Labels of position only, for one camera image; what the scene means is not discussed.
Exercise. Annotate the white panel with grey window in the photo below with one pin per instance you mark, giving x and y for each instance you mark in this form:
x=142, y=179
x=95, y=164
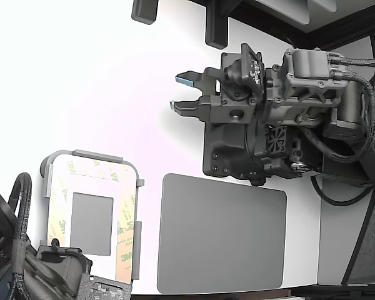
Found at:
x=90, y=223

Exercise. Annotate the black frame structure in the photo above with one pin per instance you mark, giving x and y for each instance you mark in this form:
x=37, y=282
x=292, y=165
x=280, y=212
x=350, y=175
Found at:
x=300, y=34

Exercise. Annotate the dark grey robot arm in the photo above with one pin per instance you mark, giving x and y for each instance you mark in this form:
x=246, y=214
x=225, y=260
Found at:
x=0, y=218
x=309, y=62

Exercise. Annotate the grey fixture stand with legs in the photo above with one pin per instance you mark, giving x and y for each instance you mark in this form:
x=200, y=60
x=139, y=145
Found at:
x=137, y=250

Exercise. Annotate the black post foot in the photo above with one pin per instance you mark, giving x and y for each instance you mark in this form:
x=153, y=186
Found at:
x=217, y=28

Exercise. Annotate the black slanted rod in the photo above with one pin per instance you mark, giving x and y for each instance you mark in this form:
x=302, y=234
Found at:
x=357, y=237

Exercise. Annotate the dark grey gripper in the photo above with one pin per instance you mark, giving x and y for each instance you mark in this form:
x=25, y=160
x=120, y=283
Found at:
x=234, y=109

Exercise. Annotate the brown 3M protective film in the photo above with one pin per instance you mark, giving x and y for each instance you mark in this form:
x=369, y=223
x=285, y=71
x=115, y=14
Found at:
x=125, y=218

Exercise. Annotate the wrist camera with circuit board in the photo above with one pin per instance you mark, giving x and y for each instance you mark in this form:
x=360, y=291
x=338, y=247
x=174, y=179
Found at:
x=106, y=289
x=236, y=72

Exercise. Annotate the dark grey plastic block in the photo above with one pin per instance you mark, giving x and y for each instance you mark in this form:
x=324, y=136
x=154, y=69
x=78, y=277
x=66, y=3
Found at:
x=143, y=11

